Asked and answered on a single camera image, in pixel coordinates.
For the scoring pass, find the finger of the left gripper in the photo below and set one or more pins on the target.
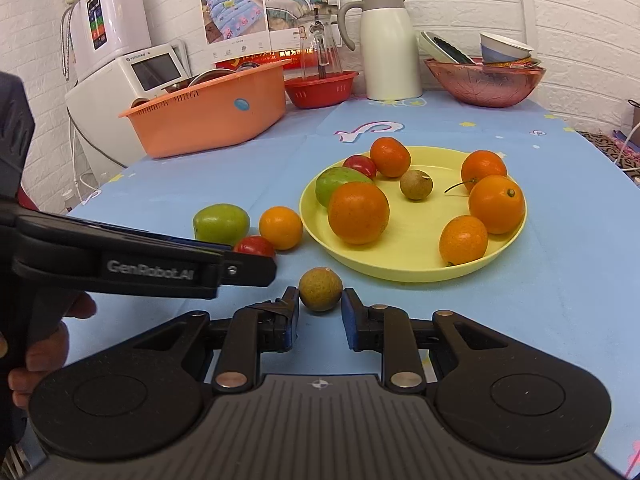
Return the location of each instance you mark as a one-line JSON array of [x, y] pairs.
[[239, 269], [172, 239]]

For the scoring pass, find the small red apple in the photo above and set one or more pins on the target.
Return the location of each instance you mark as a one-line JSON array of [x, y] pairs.
[[362, 164]]

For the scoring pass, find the bedding poster calendar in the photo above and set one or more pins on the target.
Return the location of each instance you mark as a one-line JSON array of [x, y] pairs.
[[236, 29]]

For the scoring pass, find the yellow tangerine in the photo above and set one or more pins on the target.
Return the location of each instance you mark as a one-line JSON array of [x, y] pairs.
[[282, 227]]

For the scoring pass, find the green apple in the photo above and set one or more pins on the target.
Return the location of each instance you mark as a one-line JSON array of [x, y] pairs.
[[224, 224]]

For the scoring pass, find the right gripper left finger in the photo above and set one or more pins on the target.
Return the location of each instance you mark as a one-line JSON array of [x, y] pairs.
[[268, 327]]

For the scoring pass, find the orange plastic basket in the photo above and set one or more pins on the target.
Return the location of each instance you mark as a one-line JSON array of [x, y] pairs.
[[221, 112]]

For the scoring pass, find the small orange tangerine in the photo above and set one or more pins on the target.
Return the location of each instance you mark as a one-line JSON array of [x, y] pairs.
[[463, 239]]

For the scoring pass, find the white thermos jug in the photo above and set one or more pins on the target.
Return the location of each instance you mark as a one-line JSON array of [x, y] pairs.
[[388, 47]]

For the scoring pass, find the green mango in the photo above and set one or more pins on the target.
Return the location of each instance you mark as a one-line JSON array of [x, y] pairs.
[[333, 178]]

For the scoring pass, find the blue patterned tablecloth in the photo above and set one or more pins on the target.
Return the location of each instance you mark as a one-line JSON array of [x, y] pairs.
[[529, 228]]

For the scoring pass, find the glass cup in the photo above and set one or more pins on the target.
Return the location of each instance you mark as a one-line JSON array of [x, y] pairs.
[[318, 56]]

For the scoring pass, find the white blue ceramic bowl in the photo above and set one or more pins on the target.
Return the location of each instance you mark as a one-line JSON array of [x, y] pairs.
[[500, 49]]

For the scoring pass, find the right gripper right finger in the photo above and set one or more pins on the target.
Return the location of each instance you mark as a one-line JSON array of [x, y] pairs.
[[388, 331]]

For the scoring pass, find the white dish in bowl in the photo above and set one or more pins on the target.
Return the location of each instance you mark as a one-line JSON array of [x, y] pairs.
[[441, 50]]

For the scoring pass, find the brown kiwi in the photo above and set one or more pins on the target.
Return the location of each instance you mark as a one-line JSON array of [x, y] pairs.
[[320, 289], [416, 185]]

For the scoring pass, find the pink glass bowl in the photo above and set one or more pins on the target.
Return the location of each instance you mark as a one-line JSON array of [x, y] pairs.
[[486, 85]]

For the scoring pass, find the red apple front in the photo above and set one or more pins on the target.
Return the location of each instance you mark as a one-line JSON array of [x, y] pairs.
[[255, 245]]

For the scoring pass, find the person left hand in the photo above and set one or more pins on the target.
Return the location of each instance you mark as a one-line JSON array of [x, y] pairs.
[[42, 358]]

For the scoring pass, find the large orange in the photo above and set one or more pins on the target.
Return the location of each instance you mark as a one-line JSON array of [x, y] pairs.
[[358, 213]]

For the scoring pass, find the white water purifier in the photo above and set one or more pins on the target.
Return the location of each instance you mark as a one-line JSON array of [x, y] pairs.
[[96, 104]]

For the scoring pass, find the white wall water heater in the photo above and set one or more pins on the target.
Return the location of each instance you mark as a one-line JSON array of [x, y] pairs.
[[102, 30]]

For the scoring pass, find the yellow plastic plate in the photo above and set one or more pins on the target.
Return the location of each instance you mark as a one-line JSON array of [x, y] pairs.
[[407, 251]]

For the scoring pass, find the red plastic basket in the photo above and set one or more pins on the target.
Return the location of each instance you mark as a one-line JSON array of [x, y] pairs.
[[316, 92]]

